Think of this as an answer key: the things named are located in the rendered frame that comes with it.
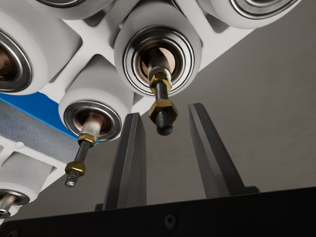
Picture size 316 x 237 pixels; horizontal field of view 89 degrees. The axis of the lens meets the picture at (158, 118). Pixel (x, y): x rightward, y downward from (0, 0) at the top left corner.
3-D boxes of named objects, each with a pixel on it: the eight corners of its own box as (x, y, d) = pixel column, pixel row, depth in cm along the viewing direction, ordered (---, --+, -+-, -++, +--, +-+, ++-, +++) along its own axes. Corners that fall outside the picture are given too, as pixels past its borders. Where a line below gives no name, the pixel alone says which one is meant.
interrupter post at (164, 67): (171, 71, 18) (174, 86, 15) (150, 76, 18) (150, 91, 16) (167, 50, 16) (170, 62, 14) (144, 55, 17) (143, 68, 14)
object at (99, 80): (122, 35, 32) (102, 79, 18) (144, 76, 37) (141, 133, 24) (82, 56, 34) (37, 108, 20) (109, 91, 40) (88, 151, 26)
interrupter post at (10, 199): (3, 195, 35) (-8, 211, 33) (7, 192, 34) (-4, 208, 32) (15, 198, 37) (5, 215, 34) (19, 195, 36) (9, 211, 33)
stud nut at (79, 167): (79, 159, 16) (75, 166, 15) (90, 167, 17) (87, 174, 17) (63, 164, 17) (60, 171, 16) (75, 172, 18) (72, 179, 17)
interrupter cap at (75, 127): (100, 88, 19) (99, 91, 18) (132, 130, 24) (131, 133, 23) (51, 110, 21) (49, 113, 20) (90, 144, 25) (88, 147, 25)
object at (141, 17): (182, 46, 33) (205, 93, 20) (137, 56, 34) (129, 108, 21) (176, -12, 27) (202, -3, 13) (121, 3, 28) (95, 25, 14)
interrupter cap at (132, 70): (195, 86, 19) (197, 90, 19) (135, 98, 20) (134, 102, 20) (191, 14, 14) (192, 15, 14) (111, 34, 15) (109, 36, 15)
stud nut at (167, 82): (174, 86, 14) (175, 91, 14) (157, 95, 15) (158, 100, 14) (163, 68, 13) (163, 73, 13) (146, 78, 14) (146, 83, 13)
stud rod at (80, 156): (91, 125, 20) (69, 182, 15) (96, 130, 21) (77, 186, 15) (85, 128, 21) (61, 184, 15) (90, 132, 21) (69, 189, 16)
